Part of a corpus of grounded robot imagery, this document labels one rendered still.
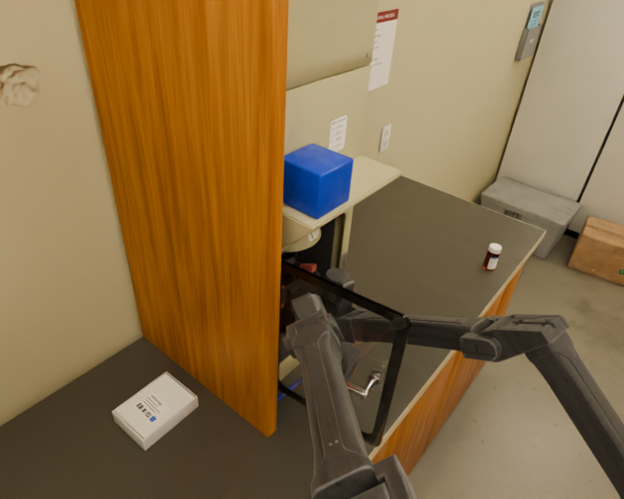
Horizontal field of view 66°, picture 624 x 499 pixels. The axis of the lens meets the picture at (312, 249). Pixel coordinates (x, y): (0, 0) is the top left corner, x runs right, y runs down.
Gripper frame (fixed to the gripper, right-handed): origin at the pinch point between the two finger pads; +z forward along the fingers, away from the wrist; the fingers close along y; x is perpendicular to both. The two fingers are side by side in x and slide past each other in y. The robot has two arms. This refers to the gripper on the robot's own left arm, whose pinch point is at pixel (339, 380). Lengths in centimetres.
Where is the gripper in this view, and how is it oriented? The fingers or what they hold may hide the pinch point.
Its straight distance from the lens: 100.8
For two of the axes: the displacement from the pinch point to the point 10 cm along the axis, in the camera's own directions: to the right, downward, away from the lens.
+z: 1.9, 5.4, 8.2
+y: -5.2, 7.6, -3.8
